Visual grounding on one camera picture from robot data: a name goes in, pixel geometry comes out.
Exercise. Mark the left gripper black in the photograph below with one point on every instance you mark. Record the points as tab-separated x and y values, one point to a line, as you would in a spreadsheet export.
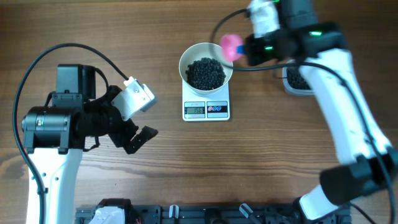
122	138

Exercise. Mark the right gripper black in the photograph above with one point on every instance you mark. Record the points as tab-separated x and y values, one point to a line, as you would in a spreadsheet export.
253	59

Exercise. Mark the pink scoop blue handle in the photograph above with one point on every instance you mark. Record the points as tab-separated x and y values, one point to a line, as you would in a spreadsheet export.
232	47

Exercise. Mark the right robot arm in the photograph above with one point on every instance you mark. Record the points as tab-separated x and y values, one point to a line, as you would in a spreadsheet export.
290	32

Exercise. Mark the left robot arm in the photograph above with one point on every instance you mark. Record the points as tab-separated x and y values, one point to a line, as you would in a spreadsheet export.
54	136

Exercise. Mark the white digital kitchen scale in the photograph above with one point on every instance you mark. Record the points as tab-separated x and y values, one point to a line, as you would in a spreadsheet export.
212	107

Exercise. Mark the black beans in bowl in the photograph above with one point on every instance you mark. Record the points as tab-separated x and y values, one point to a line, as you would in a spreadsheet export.
205	74

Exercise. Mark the white bowl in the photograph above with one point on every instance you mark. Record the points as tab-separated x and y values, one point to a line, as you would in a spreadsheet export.
199	51

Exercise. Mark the black beans in container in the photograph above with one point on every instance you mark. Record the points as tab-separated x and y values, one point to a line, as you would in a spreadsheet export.
295	79

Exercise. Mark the clear plastic container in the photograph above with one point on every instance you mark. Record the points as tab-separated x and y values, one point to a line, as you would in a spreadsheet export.
288	89

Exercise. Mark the black aluminium base frame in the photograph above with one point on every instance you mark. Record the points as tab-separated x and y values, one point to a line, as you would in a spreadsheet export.
117	210

